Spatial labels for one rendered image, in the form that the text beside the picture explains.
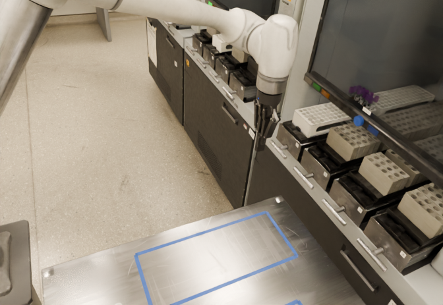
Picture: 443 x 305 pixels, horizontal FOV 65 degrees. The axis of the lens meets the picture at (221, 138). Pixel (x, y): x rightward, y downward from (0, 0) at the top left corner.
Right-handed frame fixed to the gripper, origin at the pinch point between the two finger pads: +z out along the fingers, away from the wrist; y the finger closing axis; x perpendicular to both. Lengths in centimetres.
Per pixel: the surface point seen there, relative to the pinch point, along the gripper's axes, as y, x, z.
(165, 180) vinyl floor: 72, 12, 80
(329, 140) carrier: -11.1, -19.1, -3.8
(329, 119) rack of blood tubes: -4.0, -23.7, -6.4
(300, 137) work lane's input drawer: -4.1, -13.1, -1.6
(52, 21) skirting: 350, 52, 76
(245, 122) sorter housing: 29.1, -11.8, 14.3
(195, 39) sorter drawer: 88, -12, 1
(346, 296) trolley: -54, 11, -2
